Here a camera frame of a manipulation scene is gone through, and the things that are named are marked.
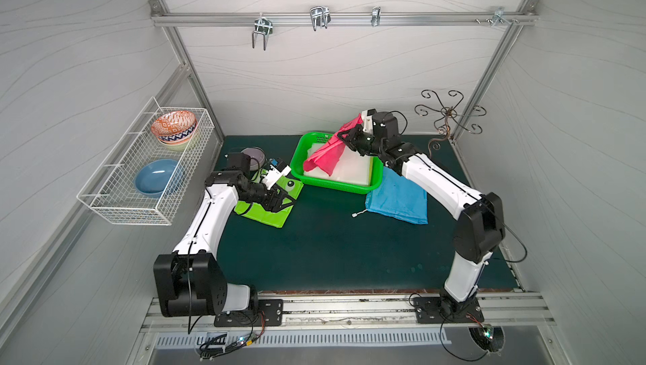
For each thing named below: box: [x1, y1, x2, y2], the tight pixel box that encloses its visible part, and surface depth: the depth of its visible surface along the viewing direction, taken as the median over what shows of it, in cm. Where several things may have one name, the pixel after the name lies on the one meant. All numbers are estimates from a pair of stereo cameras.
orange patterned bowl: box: [151, 110, 198, 145], surface depth 73 cm
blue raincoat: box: [365, 166, 429, 225], surface depth 97 cm
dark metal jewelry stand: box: [414, 89, 488, 158], surface depth 88 cm
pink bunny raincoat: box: [303, 113, 365, 177], surface depth 81 cm
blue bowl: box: [133, 158, 180, 199], surface depth 66 cm
